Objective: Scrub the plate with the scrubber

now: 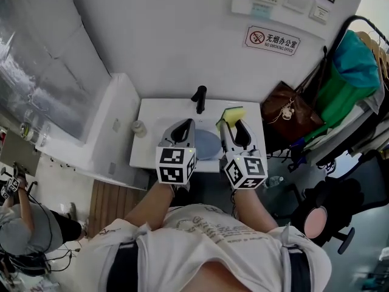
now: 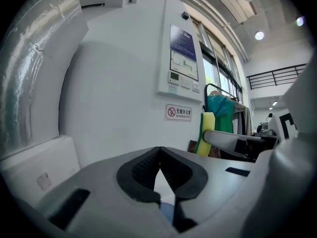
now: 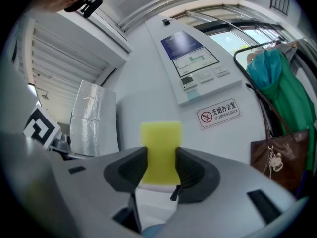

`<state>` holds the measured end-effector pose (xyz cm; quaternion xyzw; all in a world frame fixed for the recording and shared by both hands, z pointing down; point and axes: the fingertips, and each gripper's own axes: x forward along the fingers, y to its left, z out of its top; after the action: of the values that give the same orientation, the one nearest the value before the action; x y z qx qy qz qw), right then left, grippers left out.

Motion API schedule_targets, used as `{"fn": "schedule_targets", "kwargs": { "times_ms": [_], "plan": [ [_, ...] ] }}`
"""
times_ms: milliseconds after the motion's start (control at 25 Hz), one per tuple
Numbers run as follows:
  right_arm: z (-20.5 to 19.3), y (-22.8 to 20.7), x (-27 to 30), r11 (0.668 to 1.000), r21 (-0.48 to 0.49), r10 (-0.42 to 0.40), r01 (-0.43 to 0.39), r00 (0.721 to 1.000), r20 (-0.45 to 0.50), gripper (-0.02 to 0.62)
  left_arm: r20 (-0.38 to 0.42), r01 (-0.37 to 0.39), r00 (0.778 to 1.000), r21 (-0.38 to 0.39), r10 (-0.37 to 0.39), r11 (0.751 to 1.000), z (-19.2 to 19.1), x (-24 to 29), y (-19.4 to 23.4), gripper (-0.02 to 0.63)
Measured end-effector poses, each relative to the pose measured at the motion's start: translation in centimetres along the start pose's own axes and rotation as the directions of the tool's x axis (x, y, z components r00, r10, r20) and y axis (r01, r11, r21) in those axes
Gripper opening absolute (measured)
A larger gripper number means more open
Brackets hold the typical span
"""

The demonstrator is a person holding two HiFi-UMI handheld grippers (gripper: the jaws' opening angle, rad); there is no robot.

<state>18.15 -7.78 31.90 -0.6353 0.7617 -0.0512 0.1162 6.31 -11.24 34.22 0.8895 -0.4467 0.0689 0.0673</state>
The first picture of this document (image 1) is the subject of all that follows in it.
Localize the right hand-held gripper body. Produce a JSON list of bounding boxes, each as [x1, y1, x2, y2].
[[223, 144, 269, 190]]

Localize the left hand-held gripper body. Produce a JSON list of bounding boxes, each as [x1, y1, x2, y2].
[[155, 132, 198, 184]]

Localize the blue-grey round plate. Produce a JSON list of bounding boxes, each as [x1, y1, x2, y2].
[[193, 128, 221, 161]]

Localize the yellow green sponge scrubber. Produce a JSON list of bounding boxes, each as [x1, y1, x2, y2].
[[215, 107, 247, 131]]

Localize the person's right forearm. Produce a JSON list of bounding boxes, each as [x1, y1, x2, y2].
[[233, 188, 279, 234]]

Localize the person's left forearm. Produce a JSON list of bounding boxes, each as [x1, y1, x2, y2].
[[123, 180, 176, 231]]

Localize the white ceramic sink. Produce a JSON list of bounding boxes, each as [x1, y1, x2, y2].
[[129, 98, 266, 173]]

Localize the clear plastic water bottle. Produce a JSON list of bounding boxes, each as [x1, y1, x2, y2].
[[262, 175, 285, 190]]

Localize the clear soap bottle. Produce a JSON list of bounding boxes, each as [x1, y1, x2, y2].
[[131, 119, 148, 139]]

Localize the black faucet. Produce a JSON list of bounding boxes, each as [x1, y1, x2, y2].
[[190, 85, 208, 115]]

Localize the brown leather bag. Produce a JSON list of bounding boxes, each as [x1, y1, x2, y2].
[[260, 80, 325, 144]]

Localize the white bathtub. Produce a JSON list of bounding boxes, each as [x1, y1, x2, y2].
[[34, 72, 150, 191]]

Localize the wooden slat mat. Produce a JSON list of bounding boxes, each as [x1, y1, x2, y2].
[[87, 179, 144, 240]]

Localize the person's white printed shirt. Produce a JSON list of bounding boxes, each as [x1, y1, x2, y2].
[[72, 203, 332, 292]]

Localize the green garment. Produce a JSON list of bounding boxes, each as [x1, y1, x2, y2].
[[303, 62, 380, 142]]

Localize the black office chair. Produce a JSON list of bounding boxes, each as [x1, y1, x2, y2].
[[291, 149, 389, 255]]

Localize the teal garment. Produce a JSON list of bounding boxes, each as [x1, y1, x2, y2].
[[331, 29, 381, 88]]

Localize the black garment rack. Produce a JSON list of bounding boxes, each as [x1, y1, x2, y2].
[[315, 15, 389, 176]]

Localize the silver translucent curtain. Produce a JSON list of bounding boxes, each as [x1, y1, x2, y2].
[[0, 0, 111, 147]]

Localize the wooden clothes hangers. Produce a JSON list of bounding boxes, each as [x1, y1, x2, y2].
[[356, 30, 389, 82]]

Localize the red white wall sign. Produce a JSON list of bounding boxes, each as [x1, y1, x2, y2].
[[242, 25, 301, 57]]

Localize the pale blue wall sticker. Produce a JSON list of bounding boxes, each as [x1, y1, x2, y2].
[[250, 4, 273, 19]]

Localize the small white wall switch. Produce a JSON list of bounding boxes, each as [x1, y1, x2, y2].
[[308, 1, 331, 24]]

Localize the wide white wall switch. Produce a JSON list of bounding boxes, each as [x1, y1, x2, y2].
[[282, 0, 314, 14]]

